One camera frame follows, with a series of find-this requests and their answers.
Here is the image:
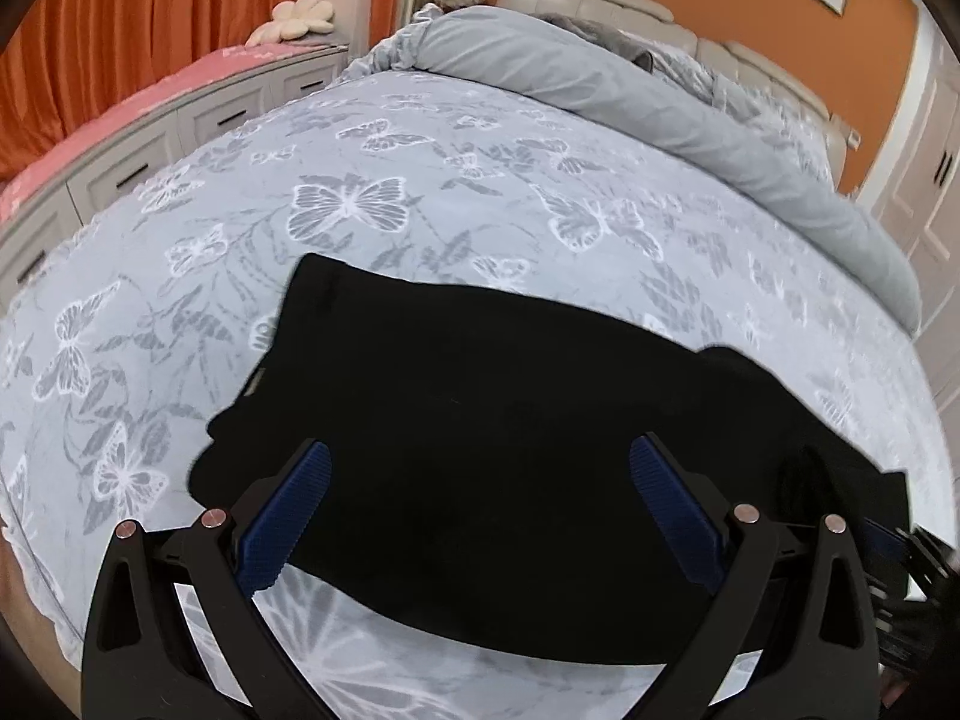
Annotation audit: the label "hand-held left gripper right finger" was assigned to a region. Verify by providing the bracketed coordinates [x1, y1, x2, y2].
[630, 431, 882, 720]

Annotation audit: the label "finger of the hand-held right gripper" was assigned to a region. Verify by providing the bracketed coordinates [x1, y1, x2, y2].
[874, 594, 947, 676]
[862, 517, 960, 595]

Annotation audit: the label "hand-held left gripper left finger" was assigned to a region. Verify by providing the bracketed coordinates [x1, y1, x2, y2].
[82, 437, 335, 720]

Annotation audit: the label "black pants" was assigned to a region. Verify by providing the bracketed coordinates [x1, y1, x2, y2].
[186, 251, 912, 668]

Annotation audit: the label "butterfly print bed cover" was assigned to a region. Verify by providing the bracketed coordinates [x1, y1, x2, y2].
[0, 37, 940, 720]

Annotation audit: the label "white wardrobe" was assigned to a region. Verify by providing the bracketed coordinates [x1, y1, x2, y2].
[855, 15, 960, 407]

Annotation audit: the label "white drawer cabinet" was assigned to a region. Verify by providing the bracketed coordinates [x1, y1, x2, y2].
[0, 52, 350, 302]

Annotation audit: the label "butterfly print pillow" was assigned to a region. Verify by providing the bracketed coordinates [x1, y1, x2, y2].
[651, 43, 835, 182]

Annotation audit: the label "pink bench cushion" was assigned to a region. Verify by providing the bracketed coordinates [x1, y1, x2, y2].
[0, 41, 350, 224]

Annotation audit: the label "grey rolled duvet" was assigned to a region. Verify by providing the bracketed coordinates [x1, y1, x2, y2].
[334, 4, 922, 332]

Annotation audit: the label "beige padded headboard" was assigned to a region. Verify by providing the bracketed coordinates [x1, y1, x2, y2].
[496, 0, 848, 192]

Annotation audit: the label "cream flower-shaped pillow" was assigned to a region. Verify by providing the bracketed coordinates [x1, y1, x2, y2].
[247, 0, 338, 47]

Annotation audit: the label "wide orange curtain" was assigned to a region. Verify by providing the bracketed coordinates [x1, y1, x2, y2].
[0, 0, 307, 182]

